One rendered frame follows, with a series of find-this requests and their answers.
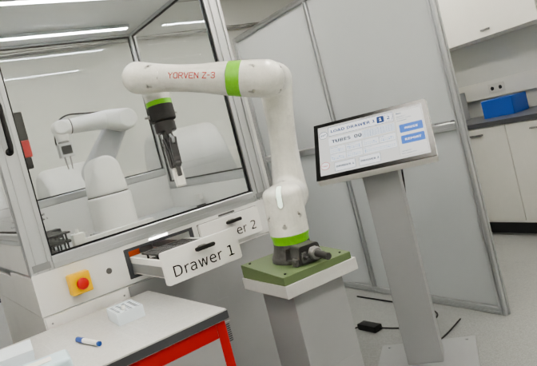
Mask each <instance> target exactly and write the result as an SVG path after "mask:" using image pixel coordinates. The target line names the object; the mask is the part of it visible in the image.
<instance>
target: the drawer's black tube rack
mask: <svg viewBox="0 0 537 366"><path fill-rule="evenodd" d="M195 240H198V239H180V240H178V241H174V242H172V243H169V244H167V245H162V246H161V247H158V248H155V249H151V250H149V251H147V252H144V253H142V254H141V255H146V256H147V258H148V259H156V260H160V258H159V253H162V252H164V251H167V250H170V249H173V248H176V247H178V246H180V245H184V244H187V243H189V242H191V241H195ZM149 256H155V257H152V258H149Z"/></svg>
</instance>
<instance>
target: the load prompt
mask: <svg viewBox="0 0 537 366"><path fill-rule="evenodd" d="M390 121H394V119H393V114H392V112H390V113H384V114H381V115H377V116H374V117H368V118H365V119H361V120H358V121H352V122H349V123H345V124H342V125H336V126H333V127H329V128H328V136H329V137H331V136H334V135H337V134H341V133H347V132H350V131H353V130H358V129H363V128H367V127H370V126H374V125H379V124H383V123H386V122H390Z"/></svg>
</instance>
